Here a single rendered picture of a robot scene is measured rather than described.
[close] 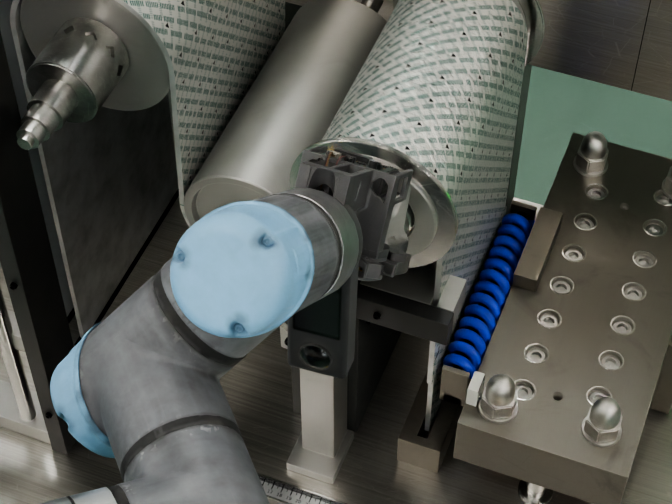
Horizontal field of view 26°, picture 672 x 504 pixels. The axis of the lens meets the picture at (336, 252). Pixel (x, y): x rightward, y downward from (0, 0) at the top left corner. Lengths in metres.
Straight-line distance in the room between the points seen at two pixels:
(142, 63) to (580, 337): 0.50
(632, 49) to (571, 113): 1.65
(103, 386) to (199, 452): 0.09
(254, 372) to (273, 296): 0.71
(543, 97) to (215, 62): 1.90
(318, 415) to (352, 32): 0.37
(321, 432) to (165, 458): 0.60
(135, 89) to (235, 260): 0.44
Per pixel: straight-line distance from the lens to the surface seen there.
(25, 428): 1.50
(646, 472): 1.50
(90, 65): 1.18
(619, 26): 1.44
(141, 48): 1.21
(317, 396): 1.38
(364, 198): 1.02
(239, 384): 1.52
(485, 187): 1.35
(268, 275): 0.82
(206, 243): 0.83
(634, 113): 3.13
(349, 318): 1.03
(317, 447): 1.45
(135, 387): 0.87
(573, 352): 1.40
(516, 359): 1.39
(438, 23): 1.28
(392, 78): 1.23
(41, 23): 1.25
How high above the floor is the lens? 2.15
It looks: 50 degrees down
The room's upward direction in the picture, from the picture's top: straight up
